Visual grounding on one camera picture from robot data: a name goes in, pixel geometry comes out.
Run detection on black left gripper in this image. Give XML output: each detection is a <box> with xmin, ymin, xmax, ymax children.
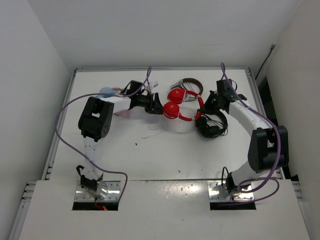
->
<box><xmin>135</xmin><ymin>92</ymin><xmax>166</xmax><ymax>115</ymax></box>

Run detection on red wireless headphones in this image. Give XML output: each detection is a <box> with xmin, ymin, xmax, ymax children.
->
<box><xmin>162</xmin><ymin>88</ymin><xmax>204</xmax><ymax>122</ymax></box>

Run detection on white headphone cable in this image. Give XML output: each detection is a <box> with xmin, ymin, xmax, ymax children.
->
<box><xmin>141</xmin><ymin>117</ymin><xmax>166</xmax><ymax>140</ymax></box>

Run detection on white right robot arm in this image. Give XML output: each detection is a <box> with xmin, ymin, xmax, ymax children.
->
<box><xmin>199</xmin><ymin>79</ymin><xmax>289</xmax><ymax>193</ymax></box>

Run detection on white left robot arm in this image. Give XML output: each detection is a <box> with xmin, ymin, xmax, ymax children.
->
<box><xmin>77</xmin><ymin>80</ymin><xmax>163</xmax><ymax>192</ymax></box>

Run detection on black headphones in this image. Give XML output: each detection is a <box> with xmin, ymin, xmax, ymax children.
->
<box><xmin>195</xmin><ymin>112</ymin><xmax>229</xmax><ymax>139</ymax></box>

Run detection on brown silver headphones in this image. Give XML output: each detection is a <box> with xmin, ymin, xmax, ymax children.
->
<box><xmin>169</xmin><ymin>77</ymin><xmax>204</xmax><ymax>102</ymax></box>

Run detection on pink blue cat-ear headphones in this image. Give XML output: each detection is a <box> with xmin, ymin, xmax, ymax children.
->
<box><xmin>97</xmin><ymin>87</ymin><xmax>131</xmax><ymax>119</ymax></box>

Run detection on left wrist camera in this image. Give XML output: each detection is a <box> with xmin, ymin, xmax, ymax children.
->
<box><xmin>145</xmin><ymin>81</ymin><xmax>159</xmax><ymax>94</ymax></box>

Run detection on black wall cable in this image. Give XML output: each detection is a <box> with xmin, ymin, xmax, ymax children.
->
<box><xmin>255</xmin><ymin>43</ymin><xmax>276</xmax><ymax>81</ymax></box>

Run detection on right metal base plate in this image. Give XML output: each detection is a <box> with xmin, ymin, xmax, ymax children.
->
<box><xmin>207</xmin><ymin>180</ymin><xmax>254</xmax><ymax>203</ymax></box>

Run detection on metal base plate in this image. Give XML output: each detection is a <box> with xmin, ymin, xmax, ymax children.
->
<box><xmin>207</xmin><ymin>180</ymin><xmax>254</xmax><ymax>203</ymax></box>
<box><xmin>74</xmin><ymin>181</ymin><xmax>120</xmax><ymax>203</ymax></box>

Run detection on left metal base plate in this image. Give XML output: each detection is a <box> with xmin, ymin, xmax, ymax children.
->
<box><xmin>74</xmin><ymin>181</ymin><xmax>120</xmax><ymax>203</ymax></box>

